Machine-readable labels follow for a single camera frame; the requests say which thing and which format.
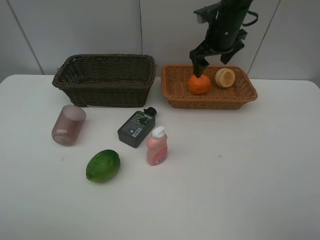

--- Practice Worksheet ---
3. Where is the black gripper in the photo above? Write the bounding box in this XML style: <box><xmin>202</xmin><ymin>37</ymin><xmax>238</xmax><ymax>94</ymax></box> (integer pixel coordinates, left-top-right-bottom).
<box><xmin>189</xmin><ymin>0</ymin><xmax>253</xmax><ymax>78</ymax></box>

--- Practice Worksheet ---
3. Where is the orange mandarin fruit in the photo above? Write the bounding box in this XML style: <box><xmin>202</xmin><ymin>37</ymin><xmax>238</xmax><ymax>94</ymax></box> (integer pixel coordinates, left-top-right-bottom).
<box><xmin>188</xmin><ymin>74</ymin><xmax>211</xmax><ymax>95</ymax></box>

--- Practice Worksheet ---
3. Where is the pink bottle white cap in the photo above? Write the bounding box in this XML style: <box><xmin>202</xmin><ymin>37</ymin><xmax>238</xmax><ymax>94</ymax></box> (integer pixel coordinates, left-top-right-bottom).
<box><xmin>146</xmin><ymin>126</ymin><xmax>168</xmax><ymax>166</ymax></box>

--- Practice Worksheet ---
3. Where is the green lime fruit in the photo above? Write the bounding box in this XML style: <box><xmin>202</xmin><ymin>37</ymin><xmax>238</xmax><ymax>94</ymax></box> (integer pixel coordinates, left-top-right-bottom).
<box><xmin>85</xmin><ymin>149</ymin><xmax>121</xmax><ymax>184</ymax></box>

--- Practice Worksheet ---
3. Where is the orange wicker basket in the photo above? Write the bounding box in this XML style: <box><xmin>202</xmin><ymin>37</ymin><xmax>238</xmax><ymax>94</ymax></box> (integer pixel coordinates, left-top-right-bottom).
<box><xmin>161</xmin><ymin>64</ymin><xmax>258</xmax><ymax>110</ymax></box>

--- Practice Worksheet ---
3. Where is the dark grey flat bottle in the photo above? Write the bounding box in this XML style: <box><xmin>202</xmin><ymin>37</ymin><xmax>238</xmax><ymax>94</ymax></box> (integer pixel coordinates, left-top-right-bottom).
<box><xmin>117</xmin><ymin>107</ymin><xmax>157</xmax><ymax>148</ymax></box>

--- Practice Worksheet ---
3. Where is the dark brown wicker basket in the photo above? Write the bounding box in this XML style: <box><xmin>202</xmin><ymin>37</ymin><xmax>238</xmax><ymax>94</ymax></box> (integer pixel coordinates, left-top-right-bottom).
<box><xmin>52</xmin><ymin>54</ymin><xmax>156</xmax><ymax>108</ymax></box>

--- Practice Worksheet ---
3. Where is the purple translucent plastic cup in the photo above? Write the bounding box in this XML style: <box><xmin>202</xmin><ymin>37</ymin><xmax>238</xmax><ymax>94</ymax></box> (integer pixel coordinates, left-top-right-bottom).
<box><xmin>51</xmin><ymin>104</ymin><xmax>87</xmax><ymax>146</ymax></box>

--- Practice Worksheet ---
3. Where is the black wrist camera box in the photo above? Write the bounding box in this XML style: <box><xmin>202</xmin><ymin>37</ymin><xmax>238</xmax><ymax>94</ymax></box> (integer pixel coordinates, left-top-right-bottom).
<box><xmin>193</xmin><ymin>2</ymin><xmax>220</xmax><ymax>24</ymax></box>

